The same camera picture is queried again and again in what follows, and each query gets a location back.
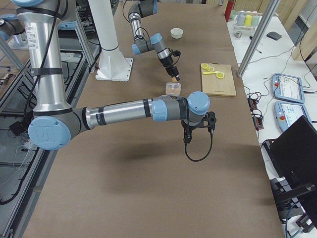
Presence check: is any upper blue teach pendant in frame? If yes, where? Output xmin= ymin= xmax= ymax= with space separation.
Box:
xmin=272 ymin=73 xmax=305 ymax=104

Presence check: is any white tray with cups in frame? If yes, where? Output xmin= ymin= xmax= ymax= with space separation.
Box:
xmin=233 ymin=10 xmax=263 ymax=31

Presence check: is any yellow cup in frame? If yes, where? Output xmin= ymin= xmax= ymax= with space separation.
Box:
xmin=244 ymin=15 xmax=252 ymax=26

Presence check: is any clear plastic egg carton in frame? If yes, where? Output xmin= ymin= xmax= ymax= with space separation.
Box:
xmin=165 ymin=82 xmax=181 ymax=96

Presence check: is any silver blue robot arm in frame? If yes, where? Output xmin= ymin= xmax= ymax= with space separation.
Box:
xmin=128 ymin=0 xmax=181 ymax=82
xmin=15 ymin=0 xmax=216 ymax=150

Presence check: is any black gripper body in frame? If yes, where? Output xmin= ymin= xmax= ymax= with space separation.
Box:
xmin=159 ymin=56 xmax=176 ymax=72
xmin=181 ymin=119 xmax=205 ymax=134

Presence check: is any yellow plastic knife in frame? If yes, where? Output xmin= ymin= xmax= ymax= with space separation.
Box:
xmin=202 ymin=71 xmax=218 ymax=75

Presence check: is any blue teach pendant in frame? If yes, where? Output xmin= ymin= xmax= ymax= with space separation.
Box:
xmin=272 ymin=73 xmax=305 ymax=104
xmin=274 ymin=101 xmax=312 ymax=132

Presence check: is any small metal cup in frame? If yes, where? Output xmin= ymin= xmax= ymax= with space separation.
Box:
xmin=234 ymin=31 xmax=242 ymax=39

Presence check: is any red bottle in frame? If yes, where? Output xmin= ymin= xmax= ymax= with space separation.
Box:
xmin=224 ymin=0 xmax=235 ymax=22

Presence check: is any dark grey pad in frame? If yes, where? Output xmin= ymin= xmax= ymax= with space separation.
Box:
xmin=266 ymin=31 xmax=282 ymax=41

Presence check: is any orange black adapter box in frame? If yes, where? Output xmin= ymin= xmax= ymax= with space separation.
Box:
xmin=247 ymin=98 xmax=258 ymax=112
xmin=252 ymin=116 xmax=264 ymax=131

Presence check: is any black camera cable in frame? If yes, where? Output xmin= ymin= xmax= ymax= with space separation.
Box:
xmin=184 ymin=128 xmax=214 ymax=163

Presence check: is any lemon slice at board end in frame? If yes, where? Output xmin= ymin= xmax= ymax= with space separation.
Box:
xmin=201 ymin=63 xmax=209 ymax=69

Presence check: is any lemon slice beside knife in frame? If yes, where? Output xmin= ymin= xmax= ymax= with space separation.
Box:
xmin=215 ymin=71 xmax=225 ymax=79

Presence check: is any black monitor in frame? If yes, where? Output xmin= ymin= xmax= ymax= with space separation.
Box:
xmin=264 ymin=116 xmax=317 ymax=226

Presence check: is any lower blue teach pendant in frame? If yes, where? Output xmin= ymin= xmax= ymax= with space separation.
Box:
xmin=274 ymin=101 xmax=312 ymax=132

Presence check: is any wooden cutting board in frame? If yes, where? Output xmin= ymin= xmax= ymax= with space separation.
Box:
xmin=201 ymin=63 xmax=236 ymax=97

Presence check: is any white ceramic bowl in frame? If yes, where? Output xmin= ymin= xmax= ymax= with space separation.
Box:
xmin=170 ymin=28 xmax=184 ymax=39

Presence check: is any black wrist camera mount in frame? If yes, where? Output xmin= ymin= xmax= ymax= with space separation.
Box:
xmin=202 ymin=112 xmax=216 ymax=133
xmin=170 ymin=50 xmax=181 ymax=61

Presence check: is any aluminium frame post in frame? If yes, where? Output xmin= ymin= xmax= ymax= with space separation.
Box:
xmin=237 ymin=0 xmax=280 ymax=78

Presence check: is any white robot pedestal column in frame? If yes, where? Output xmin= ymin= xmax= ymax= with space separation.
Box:
xmin=89 ymin=0 xmax=133 ymax=82

